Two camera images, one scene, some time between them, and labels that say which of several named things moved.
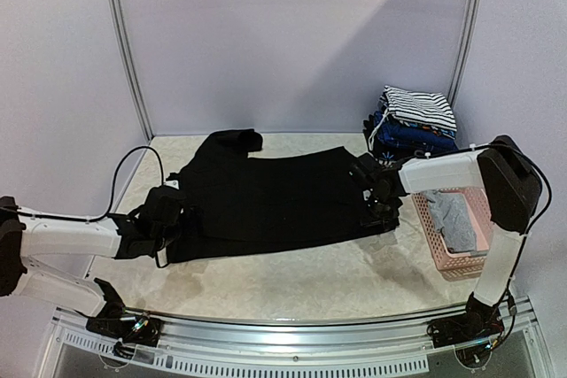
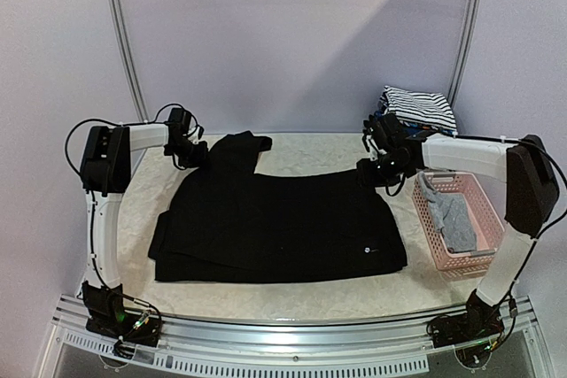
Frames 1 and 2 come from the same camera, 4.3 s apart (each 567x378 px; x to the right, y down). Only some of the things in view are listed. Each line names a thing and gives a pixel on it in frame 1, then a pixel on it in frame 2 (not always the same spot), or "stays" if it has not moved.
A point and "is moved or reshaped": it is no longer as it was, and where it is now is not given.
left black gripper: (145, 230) → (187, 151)
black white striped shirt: (428, 108) stays
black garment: (236, 203) is moved or reshaped
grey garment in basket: (451, 214) stays
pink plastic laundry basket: (455, 225) stays
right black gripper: (366, 192) → (368, 170)
